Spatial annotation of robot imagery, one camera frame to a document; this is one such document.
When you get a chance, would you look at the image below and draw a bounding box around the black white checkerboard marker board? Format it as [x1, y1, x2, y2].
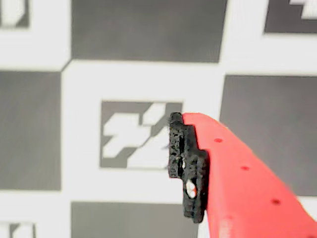
[0, 0, 317, 238]

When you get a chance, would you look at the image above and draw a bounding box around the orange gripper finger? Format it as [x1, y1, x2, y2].
[168, 111, 317, 238]

